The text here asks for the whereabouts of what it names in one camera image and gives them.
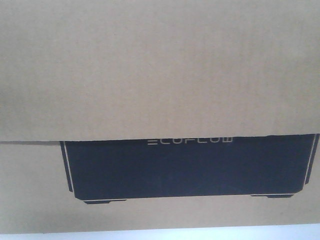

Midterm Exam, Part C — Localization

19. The brown EcoFlow cardboard box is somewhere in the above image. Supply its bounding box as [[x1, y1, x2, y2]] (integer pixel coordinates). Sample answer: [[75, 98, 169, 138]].
[[0, 0, 320, 234]]

